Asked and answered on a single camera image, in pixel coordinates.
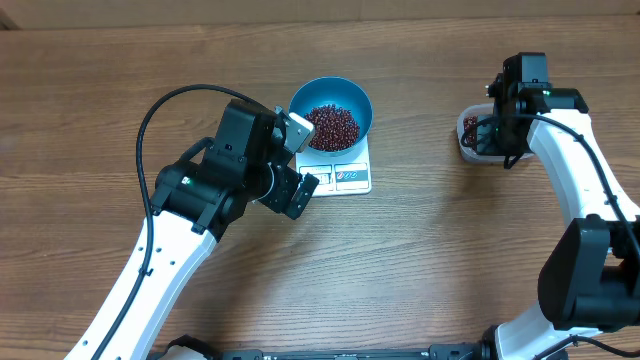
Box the black cable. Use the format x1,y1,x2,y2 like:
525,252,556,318
89,83,266,360
459,113,640,261

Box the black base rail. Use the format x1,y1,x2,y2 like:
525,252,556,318
147,333,569,360

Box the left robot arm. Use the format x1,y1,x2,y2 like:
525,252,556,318
68,99,319,359

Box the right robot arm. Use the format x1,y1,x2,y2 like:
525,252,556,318
457,52,639,359

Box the right black cable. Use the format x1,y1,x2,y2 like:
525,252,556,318
459,113,640,261

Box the blue metal bowl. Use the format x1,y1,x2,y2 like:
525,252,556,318
289,76,374,155

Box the clear plastic container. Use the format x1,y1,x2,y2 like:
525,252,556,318
456,103,506,164

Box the left black cable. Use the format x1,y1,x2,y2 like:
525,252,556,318
89,83,266,360

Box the red beans in bowl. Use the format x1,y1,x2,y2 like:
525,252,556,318
304,104,360,152

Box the white digital kitchen scale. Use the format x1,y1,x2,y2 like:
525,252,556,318
295,137,373,197

